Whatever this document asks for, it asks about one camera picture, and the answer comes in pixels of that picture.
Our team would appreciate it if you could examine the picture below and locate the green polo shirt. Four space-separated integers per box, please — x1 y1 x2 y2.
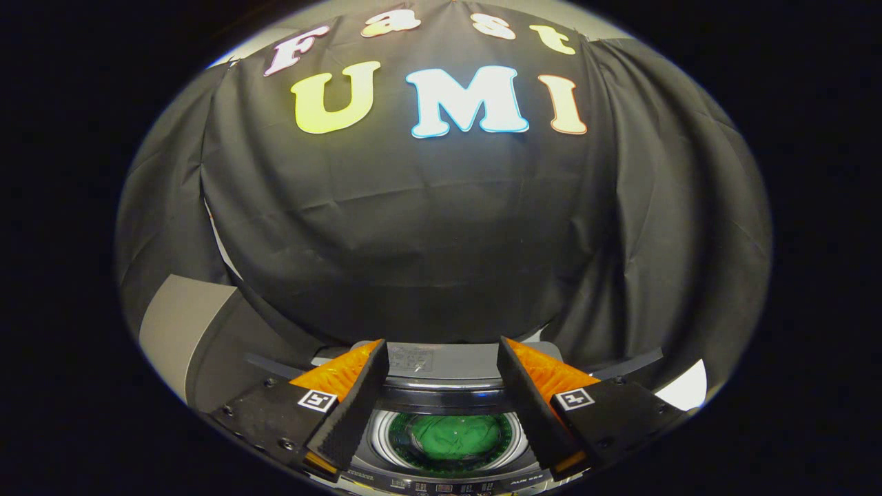
389 413 514 473

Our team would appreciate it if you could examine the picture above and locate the grey washing machine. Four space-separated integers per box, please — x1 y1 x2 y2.
245 341 666 496

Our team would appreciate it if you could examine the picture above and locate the grey cabinet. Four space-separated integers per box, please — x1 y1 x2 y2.
138 274 325 414

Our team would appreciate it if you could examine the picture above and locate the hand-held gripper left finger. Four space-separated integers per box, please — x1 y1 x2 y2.
210 339 390 483

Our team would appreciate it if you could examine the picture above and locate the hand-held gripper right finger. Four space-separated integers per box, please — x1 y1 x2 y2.
496 335 690 481

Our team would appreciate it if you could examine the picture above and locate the white box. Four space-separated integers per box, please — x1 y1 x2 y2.
655 358 708 411

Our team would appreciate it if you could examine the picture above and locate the transparent washing machine lid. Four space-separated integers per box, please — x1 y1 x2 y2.
351 378 552 483

